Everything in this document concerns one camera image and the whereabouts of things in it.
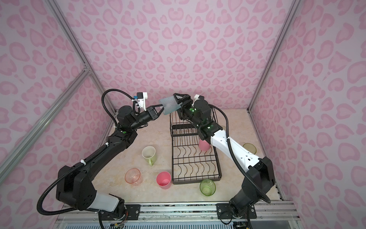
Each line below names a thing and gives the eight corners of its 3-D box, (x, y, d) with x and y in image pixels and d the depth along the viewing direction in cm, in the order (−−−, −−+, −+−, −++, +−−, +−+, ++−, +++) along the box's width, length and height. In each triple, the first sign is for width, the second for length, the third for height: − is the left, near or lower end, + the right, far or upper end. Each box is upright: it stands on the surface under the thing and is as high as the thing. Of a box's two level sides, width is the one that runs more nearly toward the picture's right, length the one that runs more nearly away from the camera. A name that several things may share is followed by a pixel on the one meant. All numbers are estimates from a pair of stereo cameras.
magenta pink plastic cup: (158, 191, 82) (155, 186, 74) (160, 177, 87) (157, 171, 79) (170, 191, 82) (168, 186, 74) (171, 177, 87) (169, 171, 79)
